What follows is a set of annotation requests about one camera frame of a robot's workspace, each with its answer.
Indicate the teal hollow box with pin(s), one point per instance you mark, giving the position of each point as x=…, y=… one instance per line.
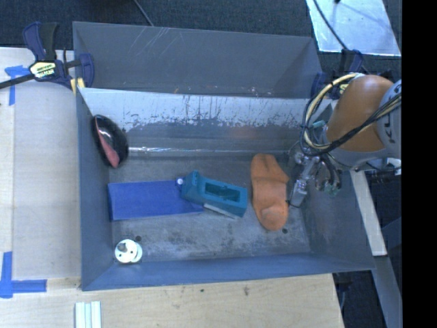
x=222, y=195

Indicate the orange soft foot-shaped toy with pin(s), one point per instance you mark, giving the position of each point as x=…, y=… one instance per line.
x=269, y=193

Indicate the grey metal bin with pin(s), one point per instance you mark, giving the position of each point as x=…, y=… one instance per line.
x=205, y=241

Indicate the blue flat block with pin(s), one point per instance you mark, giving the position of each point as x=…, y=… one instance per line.
x=147, y=200

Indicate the pale wood flat board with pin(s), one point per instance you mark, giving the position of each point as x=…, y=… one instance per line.
x=44, y=183

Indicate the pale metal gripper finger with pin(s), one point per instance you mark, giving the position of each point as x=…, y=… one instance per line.
x=300, y=187
x=296, y=201

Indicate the white round knob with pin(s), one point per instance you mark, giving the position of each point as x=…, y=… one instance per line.
x=127, y=251

